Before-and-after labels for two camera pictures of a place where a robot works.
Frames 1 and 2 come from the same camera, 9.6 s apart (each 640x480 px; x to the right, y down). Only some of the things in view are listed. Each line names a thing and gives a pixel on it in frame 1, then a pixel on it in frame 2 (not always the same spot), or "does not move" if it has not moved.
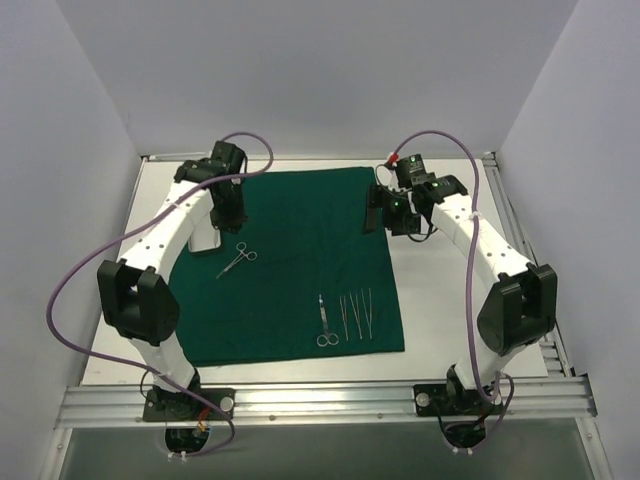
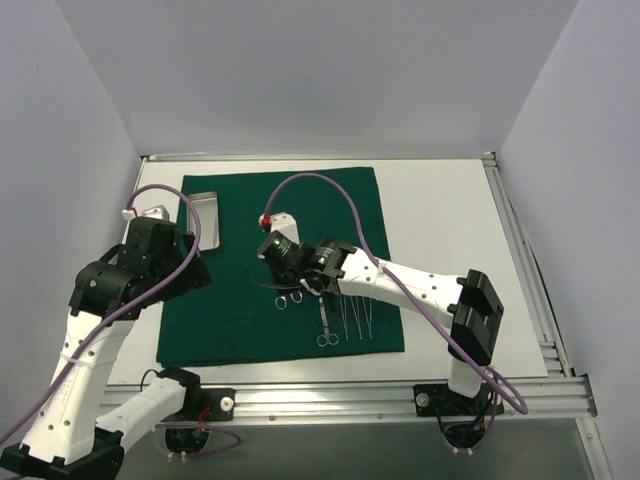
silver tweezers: [344, 314] does not move
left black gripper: [228, 218] to [191, 259]
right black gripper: [382, 209] to [270, 265]
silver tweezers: [357, 315] does not move
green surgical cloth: [303, 280] does not move
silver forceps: [368, 316] does not move
